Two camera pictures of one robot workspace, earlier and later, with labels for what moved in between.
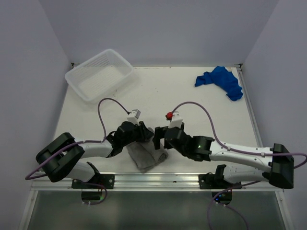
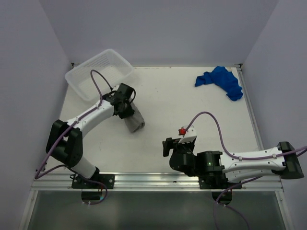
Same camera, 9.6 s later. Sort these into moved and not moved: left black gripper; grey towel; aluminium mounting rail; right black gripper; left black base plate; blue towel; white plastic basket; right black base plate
Moved: right black gripper; left black gripper; grey towel
Not moved: right black base plate; blue towel; white plastic basket; aluminium mounting rail; left black base plate
